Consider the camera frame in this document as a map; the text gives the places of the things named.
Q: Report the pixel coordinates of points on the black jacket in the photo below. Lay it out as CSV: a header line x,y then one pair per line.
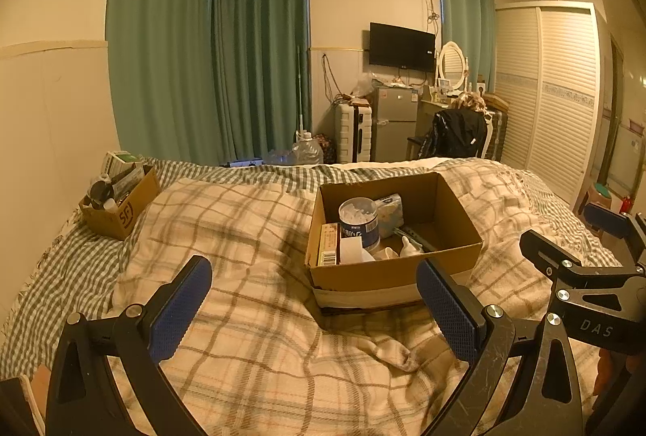
x,y
457,133

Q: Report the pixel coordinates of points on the floral bag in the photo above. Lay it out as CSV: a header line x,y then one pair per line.
x,y
325,147

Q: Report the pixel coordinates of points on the black metal strip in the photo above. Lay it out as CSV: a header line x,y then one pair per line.
x,y
418,236

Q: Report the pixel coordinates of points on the white oval mirror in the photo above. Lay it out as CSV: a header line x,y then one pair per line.
x,y
451,62

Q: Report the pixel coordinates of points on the brown suitcase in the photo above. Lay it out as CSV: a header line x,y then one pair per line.
x,y
497,133

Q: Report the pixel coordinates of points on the large cardboard box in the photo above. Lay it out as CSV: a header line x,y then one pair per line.
x,y
444,214

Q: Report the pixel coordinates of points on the white louvered wardrobe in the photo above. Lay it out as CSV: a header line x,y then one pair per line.
x,y
550,103

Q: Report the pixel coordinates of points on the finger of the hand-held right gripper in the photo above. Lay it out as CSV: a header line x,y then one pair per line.
x,y
547,252
610,218

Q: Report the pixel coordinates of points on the narrow green curtain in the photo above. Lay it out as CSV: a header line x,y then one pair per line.
x,y
467,27

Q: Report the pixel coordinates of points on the plastic stool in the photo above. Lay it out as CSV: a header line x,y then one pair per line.
x,y
599,199

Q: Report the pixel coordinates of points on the pale plastic packet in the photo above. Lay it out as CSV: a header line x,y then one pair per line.
x,y
391,214

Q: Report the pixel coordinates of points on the tan paper carton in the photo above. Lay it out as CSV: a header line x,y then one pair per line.
x,y
328,245

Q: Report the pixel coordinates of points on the small white bottle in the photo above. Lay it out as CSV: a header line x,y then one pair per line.
x,y
410,248

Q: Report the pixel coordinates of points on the person's right hand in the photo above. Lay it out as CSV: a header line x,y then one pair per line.
x,y
618,373

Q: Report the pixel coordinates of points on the beige plaid blanket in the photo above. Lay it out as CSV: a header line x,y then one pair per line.
x,y
242,264

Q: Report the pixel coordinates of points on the grey small fridge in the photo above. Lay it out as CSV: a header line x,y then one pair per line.
x,y
393,123

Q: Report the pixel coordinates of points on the small cardboard box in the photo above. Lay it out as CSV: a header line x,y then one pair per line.
x,y
121,211

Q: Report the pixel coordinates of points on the white suitcase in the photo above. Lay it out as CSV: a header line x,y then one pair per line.
x,y
352,133

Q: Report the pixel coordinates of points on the clear plastic bag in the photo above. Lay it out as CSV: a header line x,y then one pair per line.
x,y
364,85

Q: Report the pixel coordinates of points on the black round tape roll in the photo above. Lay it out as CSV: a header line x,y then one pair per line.
x,y
101,191

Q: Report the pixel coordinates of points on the white cylindrical cup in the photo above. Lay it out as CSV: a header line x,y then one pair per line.
x,y
384,254

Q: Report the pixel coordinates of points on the blue label tin can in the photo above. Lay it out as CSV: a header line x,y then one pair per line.
x,y
359,226

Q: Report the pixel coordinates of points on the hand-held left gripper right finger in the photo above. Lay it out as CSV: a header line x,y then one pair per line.
x,y
446,310

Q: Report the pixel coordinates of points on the wide green curtain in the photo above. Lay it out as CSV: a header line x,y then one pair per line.
x,y
159,37

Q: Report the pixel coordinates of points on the large clear water jug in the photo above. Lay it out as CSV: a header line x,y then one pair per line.
x,y
307,149

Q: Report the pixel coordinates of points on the green and white carton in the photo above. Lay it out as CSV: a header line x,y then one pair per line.
x,y
121,159

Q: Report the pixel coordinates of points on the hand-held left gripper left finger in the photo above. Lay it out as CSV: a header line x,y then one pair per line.
x,y
179,310

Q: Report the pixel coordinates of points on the white mop pole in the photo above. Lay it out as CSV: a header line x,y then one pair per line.
x,y
299,88

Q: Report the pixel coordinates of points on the dressing table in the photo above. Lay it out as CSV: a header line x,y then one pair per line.
x,y
429,113

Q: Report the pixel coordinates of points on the black wall television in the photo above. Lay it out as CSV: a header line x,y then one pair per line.
x,y
401,46

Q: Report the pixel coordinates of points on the white power strip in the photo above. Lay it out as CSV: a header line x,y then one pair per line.
x,y
242,162

